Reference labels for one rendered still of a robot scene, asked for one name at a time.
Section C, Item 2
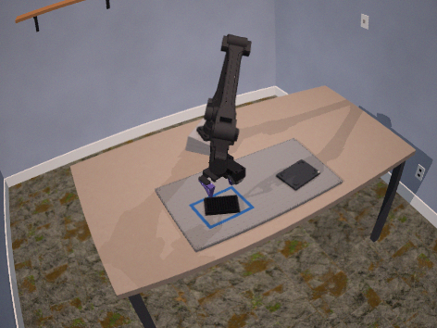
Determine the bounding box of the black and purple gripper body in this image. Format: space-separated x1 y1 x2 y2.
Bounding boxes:
198 168 229 185

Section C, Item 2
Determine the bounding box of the blue tape outline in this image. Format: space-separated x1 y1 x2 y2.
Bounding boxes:
189 186 254 229

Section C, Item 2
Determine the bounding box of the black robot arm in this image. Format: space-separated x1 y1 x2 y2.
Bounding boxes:
196 34 252 184

